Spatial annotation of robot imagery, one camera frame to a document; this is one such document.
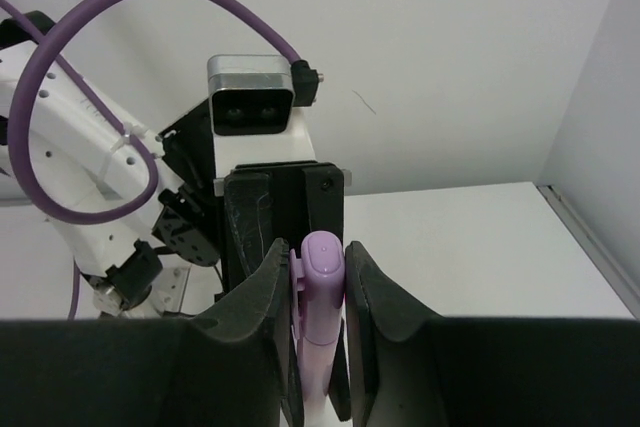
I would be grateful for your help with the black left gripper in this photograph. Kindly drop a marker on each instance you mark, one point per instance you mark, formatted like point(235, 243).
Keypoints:
point(287, 200)

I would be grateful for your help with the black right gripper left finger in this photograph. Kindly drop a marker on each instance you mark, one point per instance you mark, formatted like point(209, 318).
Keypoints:
point(232, 365)

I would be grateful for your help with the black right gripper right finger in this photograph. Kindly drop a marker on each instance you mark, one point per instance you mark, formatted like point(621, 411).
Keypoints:
point(410, 366)

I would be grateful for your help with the purple correction tape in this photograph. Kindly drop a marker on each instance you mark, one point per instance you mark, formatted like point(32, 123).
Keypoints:
point(317, 273)

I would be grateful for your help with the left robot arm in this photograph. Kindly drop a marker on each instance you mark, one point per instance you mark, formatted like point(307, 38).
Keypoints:
point(76, 153)

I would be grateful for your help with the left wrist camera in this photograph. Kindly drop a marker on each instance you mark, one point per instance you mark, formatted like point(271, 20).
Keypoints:
point(249, 94)

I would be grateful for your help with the aluminium table edge rail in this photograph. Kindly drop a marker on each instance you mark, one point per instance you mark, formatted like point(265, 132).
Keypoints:
point(605, 262)

